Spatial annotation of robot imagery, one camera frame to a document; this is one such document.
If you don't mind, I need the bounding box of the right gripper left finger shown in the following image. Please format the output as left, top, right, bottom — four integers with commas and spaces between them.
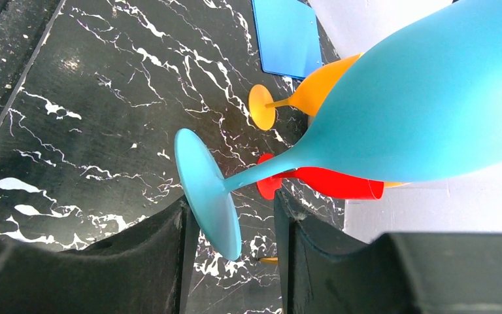
0, 197, 199, 313

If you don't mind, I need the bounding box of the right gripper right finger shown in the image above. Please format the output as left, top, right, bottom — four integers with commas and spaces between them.
273, 190, 502, 313

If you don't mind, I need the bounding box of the red wine glass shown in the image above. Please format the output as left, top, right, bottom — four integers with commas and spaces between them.
256, 167, 384, 200

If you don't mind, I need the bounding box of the yellow wine glass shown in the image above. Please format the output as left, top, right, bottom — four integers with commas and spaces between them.
248, 52, 408, 188

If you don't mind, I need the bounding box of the light blue wine glass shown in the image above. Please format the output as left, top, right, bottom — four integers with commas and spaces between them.
175, 1, 502, 261

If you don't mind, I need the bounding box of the blue flat sheet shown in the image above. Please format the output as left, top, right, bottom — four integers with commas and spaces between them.
252, 0, 323, 80

